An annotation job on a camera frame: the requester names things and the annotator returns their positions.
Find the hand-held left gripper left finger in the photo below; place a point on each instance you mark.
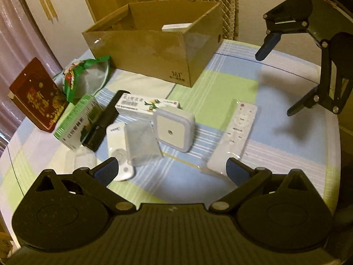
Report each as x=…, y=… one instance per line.
x=106, y=169

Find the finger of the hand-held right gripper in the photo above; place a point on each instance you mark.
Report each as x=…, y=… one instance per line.
x=269, y=45
x=303, y=102

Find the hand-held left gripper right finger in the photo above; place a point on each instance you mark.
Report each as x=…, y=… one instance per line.
x=235, y=169

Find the small white remote control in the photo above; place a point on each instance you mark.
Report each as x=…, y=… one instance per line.
x=115, y=143

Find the clear plastic wrapper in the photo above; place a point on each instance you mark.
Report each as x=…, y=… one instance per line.
x=80, y=158

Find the long white remote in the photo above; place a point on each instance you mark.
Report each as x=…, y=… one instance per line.
x=234, y=132

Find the clear plastic cup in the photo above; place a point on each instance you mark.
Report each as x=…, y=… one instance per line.
x=140, y=143

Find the white ointment box green print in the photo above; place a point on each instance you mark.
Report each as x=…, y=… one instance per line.
x=138, y=105

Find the brown cardboard box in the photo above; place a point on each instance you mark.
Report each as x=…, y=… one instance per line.
x=143, y=52

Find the black rectangular box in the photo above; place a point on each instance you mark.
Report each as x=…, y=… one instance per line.
x=106, y=116

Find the green and white medicine box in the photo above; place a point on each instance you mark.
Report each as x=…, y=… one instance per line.
x=73, y=125

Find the white square night light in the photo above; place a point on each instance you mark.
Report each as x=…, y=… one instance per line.
x=171, y=131

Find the small white flat box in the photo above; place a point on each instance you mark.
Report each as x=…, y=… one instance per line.
x=175, y=27

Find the green snack bag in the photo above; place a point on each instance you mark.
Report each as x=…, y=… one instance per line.
x=74, y=74

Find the red patterned box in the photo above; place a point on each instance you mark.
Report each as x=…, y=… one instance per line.
x=35, y=96

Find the pink curtain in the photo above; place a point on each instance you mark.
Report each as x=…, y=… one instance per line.
x=16, y=47

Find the white wardrobe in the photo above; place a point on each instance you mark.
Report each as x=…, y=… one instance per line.
x=69, y=8

